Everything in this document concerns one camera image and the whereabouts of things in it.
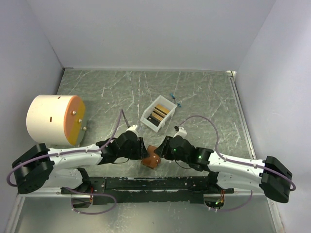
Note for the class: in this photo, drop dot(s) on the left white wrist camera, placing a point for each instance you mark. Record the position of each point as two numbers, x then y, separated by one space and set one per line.
135 129

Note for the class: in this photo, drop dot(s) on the white corner bracket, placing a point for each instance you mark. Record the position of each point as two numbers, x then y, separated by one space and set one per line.
231 72

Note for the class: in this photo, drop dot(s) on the blue pen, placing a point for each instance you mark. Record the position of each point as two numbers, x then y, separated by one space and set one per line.
174 100

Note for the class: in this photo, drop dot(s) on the white cylinder with orange lid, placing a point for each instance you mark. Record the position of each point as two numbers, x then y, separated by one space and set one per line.
56 120

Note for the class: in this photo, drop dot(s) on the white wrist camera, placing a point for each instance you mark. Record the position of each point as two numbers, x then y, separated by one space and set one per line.
135 129
180 131

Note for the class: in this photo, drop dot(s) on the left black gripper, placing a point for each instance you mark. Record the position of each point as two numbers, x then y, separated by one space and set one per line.
141 152

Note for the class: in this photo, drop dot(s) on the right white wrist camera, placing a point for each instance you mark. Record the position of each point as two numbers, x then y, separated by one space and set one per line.
180 131

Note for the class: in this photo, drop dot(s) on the aluminium frame rail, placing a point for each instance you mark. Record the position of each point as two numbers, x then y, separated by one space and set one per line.
242 118

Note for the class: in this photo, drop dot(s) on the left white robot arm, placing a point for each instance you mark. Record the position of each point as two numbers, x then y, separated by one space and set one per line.
48 167

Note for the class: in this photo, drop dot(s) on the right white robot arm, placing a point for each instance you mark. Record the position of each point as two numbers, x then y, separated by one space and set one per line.
268 176

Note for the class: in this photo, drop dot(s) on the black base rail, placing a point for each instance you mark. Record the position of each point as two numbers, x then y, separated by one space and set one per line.
106 190

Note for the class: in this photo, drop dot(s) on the brown leather card holder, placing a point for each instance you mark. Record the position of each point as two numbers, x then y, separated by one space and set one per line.
153 160

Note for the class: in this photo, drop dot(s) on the white card tray box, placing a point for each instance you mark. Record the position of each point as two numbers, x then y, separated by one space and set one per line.
159 100

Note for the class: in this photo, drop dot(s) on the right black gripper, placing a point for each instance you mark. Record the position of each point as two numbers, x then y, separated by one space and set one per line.
164 149

